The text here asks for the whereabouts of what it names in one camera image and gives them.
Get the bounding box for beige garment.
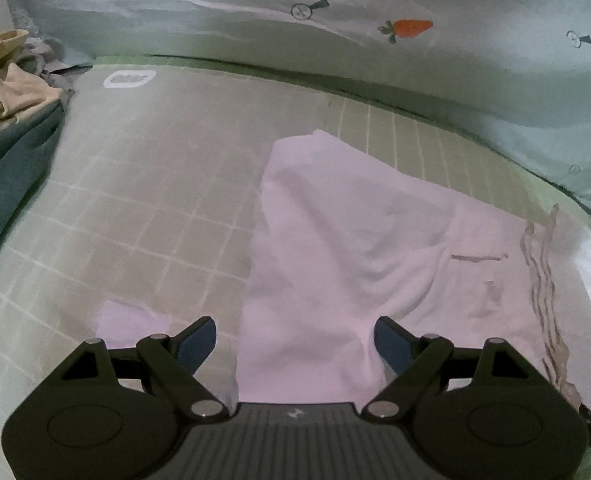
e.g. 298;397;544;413
0;29;65;137

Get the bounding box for blue-grey garment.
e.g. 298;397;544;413
0;100;70;281

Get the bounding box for green grid mat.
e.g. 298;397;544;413
0;55;591;480

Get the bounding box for light blue carrot-print quilt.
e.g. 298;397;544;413
2;0;591;211

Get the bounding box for large white tape patch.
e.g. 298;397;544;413
92;300;174;350

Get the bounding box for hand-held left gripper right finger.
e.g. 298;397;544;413
361;316;529;421

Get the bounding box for white pants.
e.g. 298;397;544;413
235;129;591;411

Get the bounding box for pale grey cloth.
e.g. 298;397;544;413
14;35;78;92

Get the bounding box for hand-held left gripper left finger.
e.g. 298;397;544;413
62;316;228;421

